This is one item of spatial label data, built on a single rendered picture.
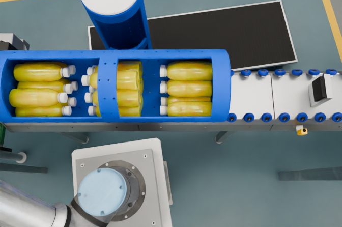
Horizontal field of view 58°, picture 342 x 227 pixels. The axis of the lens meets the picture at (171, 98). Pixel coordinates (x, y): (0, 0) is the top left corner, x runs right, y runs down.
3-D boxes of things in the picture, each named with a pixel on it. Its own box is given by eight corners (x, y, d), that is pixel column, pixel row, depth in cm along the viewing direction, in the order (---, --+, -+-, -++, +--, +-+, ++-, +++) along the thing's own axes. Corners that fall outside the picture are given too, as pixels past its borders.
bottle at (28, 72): (12, 62, 119) (61, 62, 119) (22, 64, 126) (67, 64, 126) (12, 81, 119) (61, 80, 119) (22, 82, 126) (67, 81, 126)
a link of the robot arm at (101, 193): (139, 185, 91) (133, 185, 78) (110, 225, 88) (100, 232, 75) (107, 161, 93) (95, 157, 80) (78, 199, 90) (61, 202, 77)
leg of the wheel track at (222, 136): (223, 143, 224) (240, 129, 164) (215, 143, 224) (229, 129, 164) (222, 135, 226) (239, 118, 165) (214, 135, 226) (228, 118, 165)
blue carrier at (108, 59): (221, 129, 131) (233, 110, 104) (17, 129, 132) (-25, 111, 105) (218, 66, 139) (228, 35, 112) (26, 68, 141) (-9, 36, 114)
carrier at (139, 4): (107, 59, 226) (132, 86, 221) (66, -13, 142) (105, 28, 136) (136, 35, 231) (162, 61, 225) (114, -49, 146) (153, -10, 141)
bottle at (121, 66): (138, 63, 118) (90, 63, 118) (138, 81, 119) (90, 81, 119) (140, 62, 125) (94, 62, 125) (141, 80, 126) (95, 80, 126)
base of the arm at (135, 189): (140, 213, 98) (137, 216, 88) (93, 216, 98) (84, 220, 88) (139, 164, 102) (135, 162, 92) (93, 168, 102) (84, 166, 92)
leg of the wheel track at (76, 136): (88, 143, 226) (56, 130, 165) (80, 143, 226) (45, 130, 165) (88, 136, 227) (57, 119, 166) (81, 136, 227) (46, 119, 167)
